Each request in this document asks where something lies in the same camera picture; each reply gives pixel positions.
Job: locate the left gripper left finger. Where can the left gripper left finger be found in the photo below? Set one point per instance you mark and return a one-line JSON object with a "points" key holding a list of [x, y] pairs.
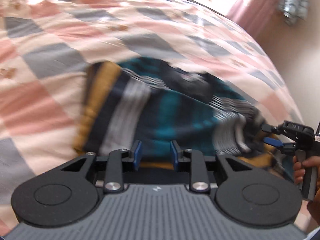
{"points": [[120, 161]]}

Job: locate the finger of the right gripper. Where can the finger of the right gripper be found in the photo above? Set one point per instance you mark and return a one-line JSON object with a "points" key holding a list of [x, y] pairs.
{"points": [[275, 142], [270, 129]]}

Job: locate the pink grey checkered bedspread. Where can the pink grey checkered bedspread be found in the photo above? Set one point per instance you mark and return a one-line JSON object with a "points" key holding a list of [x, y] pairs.
{"points": [[47, 45]]}

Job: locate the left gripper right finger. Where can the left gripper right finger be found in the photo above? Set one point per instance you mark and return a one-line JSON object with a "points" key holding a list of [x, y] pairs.
{"points": [[192, 162]]}

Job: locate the pink curtain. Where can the pink curtain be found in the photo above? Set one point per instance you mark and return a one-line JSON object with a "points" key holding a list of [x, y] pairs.
{"points": [[252, 15]]}

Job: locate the navy teal striped sweater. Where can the navy teal striped sweater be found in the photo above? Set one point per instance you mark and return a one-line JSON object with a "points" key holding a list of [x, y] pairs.
{"points": [[146, 99]]}

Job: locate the person's right hand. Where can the person's right hand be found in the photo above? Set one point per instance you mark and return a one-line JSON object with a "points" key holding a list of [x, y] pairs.
{"points": [[299, 173]]}

